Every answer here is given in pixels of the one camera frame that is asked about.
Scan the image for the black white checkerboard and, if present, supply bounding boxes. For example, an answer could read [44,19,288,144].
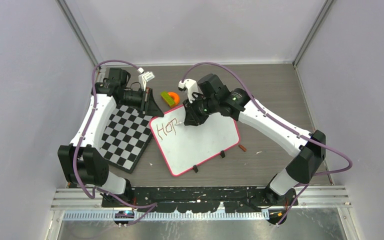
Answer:
[99,105,153,174]

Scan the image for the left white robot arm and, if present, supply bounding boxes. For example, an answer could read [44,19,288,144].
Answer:
[57,67,164,207]

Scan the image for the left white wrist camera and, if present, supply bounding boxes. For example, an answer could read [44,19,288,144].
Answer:
[137,67,155,91]

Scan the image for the brown marker cap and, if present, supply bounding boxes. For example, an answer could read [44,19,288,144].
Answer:
[238,144,247,152]

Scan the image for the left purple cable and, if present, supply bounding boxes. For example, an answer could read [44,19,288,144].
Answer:
[73,59,158,227]

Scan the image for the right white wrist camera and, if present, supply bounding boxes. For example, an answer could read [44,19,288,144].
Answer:
[178,78,200,103]

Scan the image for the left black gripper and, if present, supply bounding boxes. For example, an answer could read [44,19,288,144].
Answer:
[119,87,164,117]

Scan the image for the orange green toy block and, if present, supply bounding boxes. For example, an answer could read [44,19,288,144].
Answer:
[160,91,180,108]

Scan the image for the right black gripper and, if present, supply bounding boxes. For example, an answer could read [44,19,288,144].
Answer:
[183,92,218,126]

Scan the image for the pink framed whiteboard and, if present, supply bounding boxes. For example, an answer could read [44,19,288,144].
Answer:
[149,105,241,177]

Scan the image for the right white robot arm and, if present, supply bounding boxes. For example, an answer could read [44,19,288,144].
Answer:
[178,73,326,205]

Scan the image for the aluminium front rail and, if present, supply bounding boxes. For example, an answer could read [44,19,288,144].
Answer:
[51,185,352,222]

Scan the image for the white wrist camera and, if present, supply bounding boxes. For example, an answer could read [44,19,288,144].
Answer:
[178,78,200,103]
[137,67,155,91]

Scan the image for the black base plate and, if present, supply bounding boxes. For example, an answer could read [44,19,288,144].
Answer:
[120,186,297,214]

